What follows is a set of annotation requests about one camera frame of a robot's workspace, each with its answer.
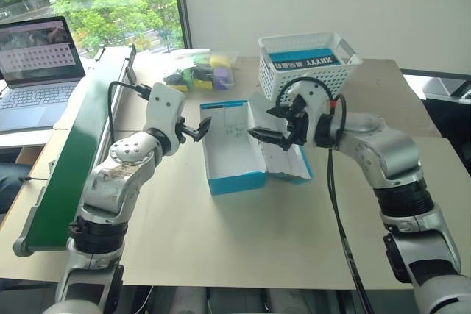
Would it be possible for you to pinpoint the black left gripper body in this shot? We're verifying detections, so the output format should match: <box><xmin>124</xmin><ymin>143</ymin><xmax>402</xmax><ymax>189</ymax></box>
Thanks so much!
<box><xmin>174</xmin><ymin>116</ymin><xmax>193</xmax><ymax>145</ymax></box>

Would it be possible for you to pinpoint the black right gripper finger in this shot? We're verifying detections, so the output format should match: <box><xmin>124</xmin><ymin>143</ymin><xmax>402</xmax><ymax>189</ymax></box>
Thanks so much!
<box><xmin>266</xmin><ymin>104</ymin><xmax>292</xmax><ymax>119</ymax></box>
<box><xmin>247</xmin><ymin>126</ymin><xmax>295</xmax><ymax>152</ymax></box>

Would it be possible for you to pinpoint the white perforated plastic basket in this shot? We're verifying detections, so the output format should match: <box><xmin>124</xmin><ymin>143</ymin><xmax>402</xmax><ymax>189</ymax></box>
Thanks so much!
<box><xmin>257</xmin><ymin>31</ymin><xmax>364</xmax><ymax>104</ymax></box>

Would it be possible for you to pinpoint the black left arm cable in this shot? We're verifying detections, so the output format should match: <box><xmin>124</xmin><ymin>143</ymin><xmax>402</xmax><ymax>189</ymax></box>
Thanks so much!
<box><xmin>107</xmin><ymin>81</ymin><xmax>152</xmax><ymax>146</ymax></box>

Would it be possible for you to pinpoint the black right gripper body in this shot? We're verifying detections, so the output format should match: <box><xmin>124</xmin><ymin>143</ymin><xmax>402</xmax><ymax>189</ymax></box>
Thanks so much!
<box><xmin>283</xmin><ymin>95</ymin><xmax>311</xmax><ymax>147</ymax></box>

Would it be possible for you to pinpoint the blue cardboard box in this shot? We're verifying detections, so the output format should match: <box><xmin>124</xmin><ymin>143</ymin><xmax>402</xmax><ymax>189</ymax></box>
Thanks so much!
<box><xmin>199</xmin><ymin>93</ymin><xmax>314</xmax><ymax>196</ymax></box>

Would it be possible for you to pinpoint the dark window frame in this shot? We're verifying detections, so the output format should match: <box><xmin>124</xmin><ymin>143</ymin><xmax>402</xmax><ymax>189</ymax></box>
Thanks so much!
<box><xmin>169</xmin><ymin>0</ymin><xmax>193</xmax><ymax>50</ymax></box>

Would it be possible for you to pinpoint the clear plastic bag of toys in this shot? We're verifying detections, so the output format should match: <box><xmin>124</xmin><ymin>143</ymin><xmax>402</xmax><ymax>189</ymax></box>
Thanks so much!
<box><xmin>161</xmin><ymin>48</ymin><xmax>240</xmax><ymax>93</ymax></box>

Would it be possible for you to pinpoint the green conveyor belt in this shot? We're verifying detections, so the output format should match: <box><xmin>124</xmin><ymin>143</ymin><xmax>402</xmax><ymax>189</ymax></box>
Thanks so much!
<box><xmin>12</xmin><ymin>43</ymin><xmax>138</xmax><ymax>257</ymax></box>

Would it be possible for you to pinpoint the grey open laptop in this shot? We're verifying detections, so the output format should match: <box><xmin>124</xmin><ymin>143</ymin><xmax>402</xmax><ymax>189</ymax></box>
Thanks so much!
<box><xmin>0</xmin><ymin>15</ymin><xmax>87</xmax><ymax>135</ymax></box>

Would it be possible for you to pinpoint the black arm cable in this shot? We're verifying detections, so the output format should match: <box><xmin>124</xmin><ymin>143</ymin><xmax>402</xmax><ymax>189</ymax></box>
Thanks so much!
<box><xmin>107</xmin><ymin>81</ymin><xmax>152</xmax><ymax>146</ymax></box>
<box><xmin>274</xmin><ymin>76</ymin><xmax>369</xmax><ymax>314</ymax></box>

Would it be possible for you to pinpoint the blue packet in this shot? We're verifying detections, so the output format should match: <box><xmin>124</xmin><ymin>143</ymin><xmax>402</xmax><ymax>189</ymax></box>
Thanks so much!
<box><xmin>267</xmin><ymin>47</ymin><xmax>341</xmax><ymax>71</ymax></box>

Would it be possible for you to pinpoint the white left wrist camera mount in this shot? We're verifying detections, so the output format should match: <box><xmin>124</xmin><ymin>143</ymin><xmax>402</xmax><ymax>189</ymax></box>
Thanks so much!
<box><xmin>144</xmin><ymin>82</ymin><xmax>185</xmax><ymax>135</ymax></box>

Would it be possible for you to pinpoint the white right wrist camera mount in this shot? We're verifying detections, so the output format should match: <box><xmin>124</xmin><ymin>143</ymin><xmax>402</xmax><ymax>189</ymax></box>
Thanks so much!
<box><xmin>288</xmin><ymin>78</ymin><xmax>333</xmax><ymax>147</ymax></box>

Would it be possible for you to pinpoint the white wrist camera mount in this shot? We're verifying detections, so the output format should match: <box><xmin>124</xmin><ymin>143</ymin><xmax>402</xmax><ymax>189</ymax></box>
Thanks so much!
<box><xmin>144</xmin><ymin>82</ymin><xmax>185</xmax><ymax>135</ymax></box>
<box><xmin>288</xmin><ymin>78</ymin><xmax>333</xmax><ymax>147</ymax></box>

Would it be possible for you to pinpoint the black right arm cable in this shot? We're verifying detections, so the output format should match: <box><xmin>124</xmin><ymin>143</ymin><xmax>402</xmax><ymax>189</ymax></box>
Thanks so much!
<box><xmin>274</xmin><ymin>76</ymin><xmax>369</xmax><ymax>314</ymax></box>

